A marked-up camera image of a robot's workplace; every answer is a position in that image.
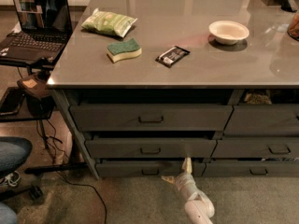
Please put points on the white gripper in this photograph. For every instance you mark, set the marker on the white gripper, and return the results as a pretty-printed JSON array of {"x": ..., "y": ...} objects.
[{"x": 184, "y": 181}]

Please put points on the grey drawer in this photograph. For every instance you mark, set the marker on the grey drawer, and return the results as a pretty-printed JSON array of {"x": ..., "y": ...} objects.
[
  {"x": 260, "y": 147},
  {"x": 150, "y": 147},
  {"x": 138, "y": 168},
  {"x": 264, "y": 120},
  {"x": 150, "y": 117},
  {"x": 255, "y": 169}
]

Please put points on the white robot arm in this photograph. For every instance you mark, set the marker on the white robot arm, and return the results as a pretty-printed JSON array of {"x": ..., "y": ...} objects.
[{"x": 198, "y": 206}]

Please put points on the black open laptop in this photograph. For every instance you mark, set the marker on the black open laptop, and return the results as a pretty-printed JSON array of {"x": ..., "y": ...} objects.
[{"x": 45, "y": 29}]

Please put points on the black snack bar wrapper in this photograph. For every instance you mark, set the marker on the black snack bar wrapper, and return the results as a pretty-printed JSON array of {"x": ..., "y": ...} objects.
[{"x": 173, "y": 55}]

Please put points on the green yellow sponge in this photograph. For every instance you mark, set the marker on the green yellow sponge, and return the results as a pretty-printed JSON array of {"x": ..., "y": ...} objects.
[{"x": 123, "y": 50}]

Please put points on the white bowl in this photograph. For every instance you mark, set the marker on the white bowl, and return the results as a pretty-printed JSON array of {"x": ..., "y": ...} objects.
[{"x": 228, "y": 32}]

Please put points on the black device with sticky note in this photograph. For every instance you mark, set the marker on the black device with sticky note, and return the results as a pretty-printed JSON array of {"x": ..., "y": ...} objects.
[{"x": 39, "y": 100}]

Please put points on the person leg in jeans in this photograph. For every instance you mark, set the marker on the person leg in jeans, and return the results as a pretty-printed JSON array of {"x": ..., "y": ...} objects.
[{"x": 14, "y": 151}]

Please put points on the white sneaker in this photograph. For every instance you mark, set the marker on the white sneaker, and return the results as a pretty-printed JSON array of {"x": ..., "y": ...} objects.
[{"x": 11, "y": 180}]

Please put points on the green chip bag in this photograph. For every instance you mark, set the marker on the green chip bag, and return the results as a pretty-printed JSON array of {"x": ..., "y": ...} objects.
[{"x": 108, "y": 23}]

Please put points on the brown jar at edge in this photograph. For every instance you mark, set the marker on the brown jar at edge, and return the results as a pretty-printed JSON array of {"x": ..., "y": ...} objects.
[{"x": 293, "y": 29}]

